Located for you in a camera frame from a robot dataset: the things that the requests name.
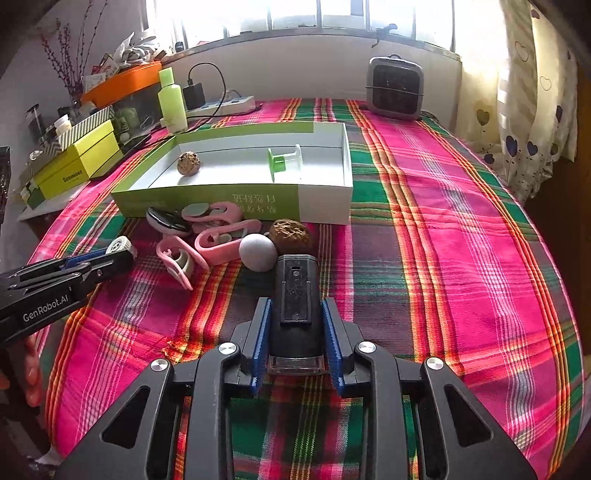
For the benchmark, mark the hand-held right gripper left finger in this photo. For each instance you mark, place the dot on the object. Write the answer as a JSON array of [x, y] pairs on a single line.
[[262, 337]]

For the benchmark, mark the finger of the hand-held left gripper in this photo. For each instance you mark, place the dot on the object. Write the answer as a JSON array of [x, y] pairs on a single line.
[[113, 266], [87, 258]]

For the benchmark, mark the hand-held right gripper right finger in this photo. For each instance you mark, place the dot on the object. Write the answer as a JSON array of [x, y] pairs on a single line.
[[332, 350]]

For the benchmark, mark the white round cap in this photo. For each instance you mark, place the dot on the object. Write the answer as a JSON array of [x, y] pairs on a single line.
[[121, 244]]

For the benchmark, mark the pink clip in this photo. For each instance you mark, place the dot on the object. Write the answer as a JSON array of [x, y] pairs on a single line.
[[221, 240], [217, 210], [178, 263]]

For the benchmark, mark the black round knob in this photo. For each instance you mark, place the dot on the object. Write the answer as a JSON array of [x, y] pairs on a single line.
[[164, 220]]

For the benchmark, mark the grey mushroom knob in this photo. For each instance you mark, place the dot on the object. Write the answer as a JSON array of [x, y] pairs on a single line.
[[256, 251]]

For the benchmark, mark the brown walnut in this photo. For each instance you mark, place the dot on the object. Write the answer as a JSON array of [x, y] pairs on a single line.
[[291, 233], [188, 164]]

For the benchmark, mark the green white cardboard box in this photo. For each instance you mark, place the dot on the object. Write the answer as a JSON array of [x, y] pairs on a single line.
[[231, 166]]

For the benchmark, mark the person's left hand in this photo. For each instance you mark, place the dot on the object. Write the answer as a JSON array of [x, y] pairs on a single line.
[[33, 369]]

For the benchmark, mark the dark green box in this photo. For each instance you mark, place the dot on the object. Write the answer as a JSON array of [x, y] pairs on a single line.
[[33, 197]]

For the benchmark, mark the yellow-green box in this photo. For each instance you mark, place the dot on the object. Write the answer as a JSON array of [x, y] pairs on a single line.
[[74, 159]]

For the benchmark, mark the black speaker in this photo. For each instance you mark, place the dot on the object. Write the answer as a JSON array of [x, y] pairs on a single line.
[[2, 175]]

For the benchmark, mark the black phone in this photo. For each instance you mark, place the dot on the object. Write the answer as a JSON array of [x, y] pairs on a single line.
[[136, 142]]

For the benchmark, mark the small white jar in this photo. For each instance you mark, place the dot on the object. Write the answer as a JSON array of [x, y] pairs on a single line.
[[62, 125]]

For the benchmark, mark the striped box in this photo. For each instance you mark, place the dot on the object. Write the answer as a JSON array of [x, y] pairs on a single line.
[[92, 119]]

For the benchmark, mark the dark glass jar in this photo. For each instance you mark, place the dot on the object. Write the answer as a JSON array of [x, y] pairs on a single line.
[[34, 122]]

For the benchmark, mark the light green bottle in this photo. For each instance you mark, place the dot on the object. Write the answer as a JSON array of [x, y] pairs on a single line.
[[171, 104]]

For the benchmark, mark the green white spool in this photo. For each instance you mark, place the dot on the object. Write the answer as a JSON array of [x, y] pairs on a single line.
[[284, 161]]

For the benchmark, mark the orange box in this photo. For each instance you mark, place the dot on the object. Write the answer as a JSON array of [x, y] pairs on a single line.
[[124, 83]]

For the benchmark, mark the black charger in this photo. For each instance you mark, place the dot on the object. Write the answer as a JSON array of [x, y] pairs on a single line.
[[194, 94]]

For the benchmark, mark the dried flower branches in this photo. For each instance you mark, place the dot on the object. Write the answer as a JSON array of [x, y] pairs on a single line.
[[60, 60]]

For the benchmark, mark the white power strip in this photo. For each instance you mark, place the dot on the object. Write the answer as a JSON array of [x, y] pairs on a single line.
[[231, 104]]

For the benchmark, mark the white plastic bag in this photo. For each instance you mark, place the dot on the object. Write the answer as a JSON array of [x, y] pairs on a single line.
[[134, 48]]

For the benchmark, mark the grey space heater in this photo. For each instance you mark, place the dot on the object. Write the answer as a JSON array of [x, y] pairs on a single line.
[[395, 87]]

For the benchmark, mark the heart print curtain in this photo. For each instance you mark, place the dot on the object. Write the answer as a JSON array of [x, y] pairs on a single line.
[[531, 115]]

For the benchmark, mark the black window hook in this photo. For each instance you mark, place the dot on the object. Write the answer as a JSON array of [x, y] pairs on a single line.
[[385, 32]]

